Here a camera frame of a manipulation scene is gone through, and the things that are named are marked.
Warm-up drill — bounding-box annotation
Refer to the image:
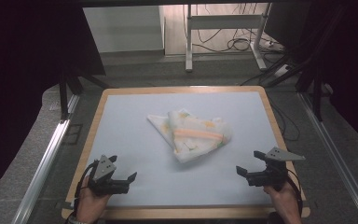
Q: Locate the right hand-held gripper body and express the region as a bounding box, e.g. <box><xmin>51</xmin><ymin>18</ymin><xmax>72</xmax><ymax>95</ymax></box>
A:
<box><xmin>246</xmin><ymin>147</ymin><xmax>306</xmax><ymax>191</ymax></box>

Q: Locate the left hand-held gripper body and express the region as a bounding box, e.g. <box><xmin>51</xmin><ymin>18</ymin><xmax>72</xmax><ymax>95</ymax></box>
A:
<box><xmin>88</xmin><ymin>154</ymin><xmax>129</xmax><ymax>197</ymax></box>

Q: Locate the white leaf-print mesh laundry bag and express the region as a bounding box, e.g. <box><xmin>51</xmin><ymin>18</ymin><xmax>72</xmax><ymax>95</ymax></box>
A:
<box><xmin>146</xmin><ymin>108</ymin><xmax>233</xmax><ymax>164</ymax></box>

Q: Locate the person's right hand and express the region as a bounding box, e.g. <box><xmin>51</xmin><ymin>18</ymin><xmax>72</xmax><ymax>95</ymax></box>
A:
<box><xmin>262</xmin><ymin>181</ymin><xmax>302</xmax><ymax>218</ymax></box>

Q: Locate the person's left hand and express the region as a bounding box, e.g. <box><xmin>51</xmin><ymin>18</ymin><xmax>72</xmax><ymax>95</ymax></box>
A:
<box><xmin>74</xmin><ymin>175</ymin><xmax>113</xmax><ymax>223</ymax></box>

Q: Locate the dark floor grate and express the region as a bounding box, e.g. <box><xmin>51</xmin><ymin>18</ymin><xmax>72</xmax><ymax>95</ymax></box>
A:
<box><xmin>62</xmin><ymin>123</ymin><xmax>84</xmax><ymax>146</ymax></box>

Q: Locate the wristwatch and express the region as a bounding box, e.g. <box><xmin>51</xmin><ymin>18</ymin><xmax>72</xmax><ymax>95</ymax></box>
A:
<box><xmin>66</xmin><ymin>213</ymin><xmax>90</xmax><ymax>224</ymax></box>

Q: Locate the black metal stand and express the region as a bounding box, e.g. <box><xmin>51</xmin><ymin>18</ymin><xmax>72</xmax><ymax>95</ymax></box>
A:
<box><xmin>262</xmin><ymin>4</ymin><xmax>351</xmax><ymax>123</ymax></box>
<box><xmin>57</xmin><ymin>69</ymin><xmax>115</xmax><ymax>121</ymax></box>

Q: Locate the white power strip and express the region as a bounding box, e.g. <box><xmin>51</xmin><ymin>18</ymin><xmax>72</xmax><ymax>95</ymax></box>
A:
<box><xmin>273</xmin><ymin>63</ymin><xmax>294</xmax><ymax>78</ymax></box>

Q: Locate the dark curtain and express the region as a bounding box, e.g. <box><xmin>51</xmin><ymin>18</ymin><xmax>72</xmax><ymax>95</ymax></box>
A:
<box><xmin>0</xmin><ymin>0</ymin><xmax>107</xmax><ymax>203</ymax></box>
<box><xmin>265</xmin><ymin>0</ymin><xmax>358</xmax><ymax>155</ymax></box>

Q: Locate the white cabinet panel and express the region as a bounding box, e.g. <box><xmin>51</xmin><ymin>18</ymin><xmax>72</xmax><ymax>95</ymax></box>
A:
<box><xmin>82</xmin><ymin>6</ymin><xmax>166</xmax><ymax>54</ymax></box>

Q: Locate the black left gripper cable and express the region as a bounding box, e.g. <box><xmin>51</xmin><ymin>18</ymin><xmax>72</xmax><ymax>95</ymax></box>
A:
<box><xmin>73</xmin><ymin>161</ymin><xmax>100</xmax><ymax>216</ymax></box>

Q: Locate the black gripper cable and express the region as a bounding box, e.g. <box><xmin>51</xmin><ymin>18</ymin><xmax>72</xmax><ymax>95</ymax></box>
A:
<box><xmin>287</xmin><ymin>168</ymin><xmax>304</xmax><ymax>217</ymax></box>
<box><xmin>73</xmin><ymin>161</ymin><xmax>100</xmax><ymax>216</ymax></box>

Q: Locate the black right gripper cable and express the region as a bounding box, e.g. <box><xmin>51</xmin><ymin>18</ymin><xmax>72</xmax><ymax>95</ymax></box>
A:
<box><xmin>287</xmin><ymin>168</ymin><xmax>304</xmax><ymax>217</ymax></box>

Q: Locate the thin black cable loop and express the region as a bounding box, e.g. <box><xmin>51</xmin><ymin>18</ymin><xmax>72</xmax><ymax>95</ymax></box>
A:
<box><xmin>268</xmin><ymin>95</ymin><xmax>301</xmax><ymax>143</ymax></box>

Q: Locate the aluminium floor rail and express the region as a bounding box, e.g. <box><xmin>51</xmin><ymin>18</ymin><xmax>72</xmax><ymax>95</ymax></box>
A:
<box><xmin>11</xmin><ymin>93</ymin><xmax>81</xmax><ymax>224</ymax></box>
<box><xmin>297</xmin><ymin>91</ymin><xmax>358</xmax><ymax>224</ymax></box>

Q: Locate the tangle of black floor cables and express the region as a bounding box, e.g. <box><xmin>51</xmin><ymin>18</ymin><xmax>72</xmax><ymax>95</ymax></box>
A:
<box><xmin>194</xmin><ymin>3</ymin><xmax>285</xmax><ymax>54</ymax></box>

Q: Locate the white metal desk frame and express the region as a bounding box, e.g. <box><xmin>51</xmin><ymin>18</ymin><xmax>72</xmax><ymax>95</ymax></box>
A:
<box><xmin>185</xmin><ymin>3</ymin><xmax>273</xmax><ymax>73</ymax></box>

